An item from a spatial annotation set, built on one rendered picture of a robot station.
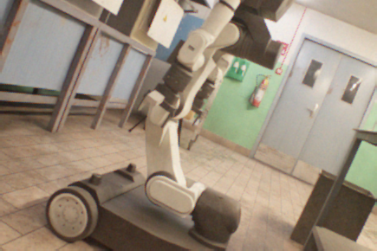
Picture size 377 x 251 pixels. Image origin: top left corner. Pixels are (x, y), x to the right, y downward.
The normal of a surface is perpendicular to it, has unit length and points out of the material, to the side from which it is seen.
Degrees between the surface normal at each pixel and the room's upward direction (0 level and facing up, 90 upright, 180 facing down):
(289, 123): 90
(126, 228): 90
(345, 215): 90
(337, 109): 90
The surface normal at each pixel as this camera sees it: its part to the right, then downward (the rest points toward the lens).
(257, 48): -0.36, 0.33
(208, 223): -0.22, -0.03
